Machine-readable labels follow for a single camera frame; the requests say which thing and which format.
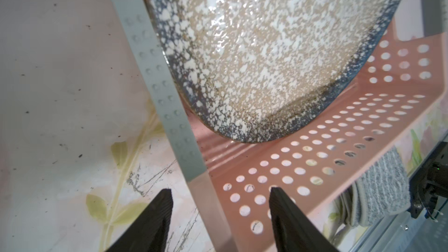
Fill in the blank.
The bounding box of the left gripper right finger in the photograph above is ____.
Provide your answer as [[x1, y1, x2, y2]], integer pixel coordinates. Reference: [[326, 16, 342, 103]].
[[269, 187, 338, 252]]

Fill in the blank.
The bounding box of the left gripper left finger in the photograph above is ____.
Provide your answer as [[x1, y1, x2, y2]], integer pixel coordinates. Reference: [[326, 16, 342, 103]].
[[107, 189, 173, 252]]

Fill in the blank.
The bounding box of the grey wiping cloth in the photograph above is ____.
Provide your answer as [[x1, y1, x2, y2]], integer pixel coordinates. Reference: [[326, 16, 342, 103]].
[[341, 147, 411, 227]]

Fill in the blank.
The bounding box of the speckled grey plate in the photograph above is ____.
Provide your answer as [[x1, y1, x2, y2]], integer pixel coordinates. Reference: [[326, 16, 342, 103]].
[[144, 0, 401, 144]]

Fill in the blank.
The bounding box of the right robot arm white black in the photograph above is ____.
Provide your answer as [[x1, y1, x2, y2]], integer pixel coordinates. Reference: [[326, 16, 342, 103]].
[[408, 141, 448, 219]]

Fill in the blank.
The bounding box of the pink perforated basket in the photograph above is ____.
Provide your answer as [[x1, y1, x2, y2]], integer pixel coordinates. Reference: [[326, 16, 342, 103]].
[[101, 0, 448, 252]]

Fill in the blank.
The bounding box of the aluminium mounting rail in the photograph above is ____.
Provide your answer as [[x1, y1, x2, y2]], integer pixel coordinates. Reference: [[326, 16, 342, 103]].
[[350, 199, 448, 252]]

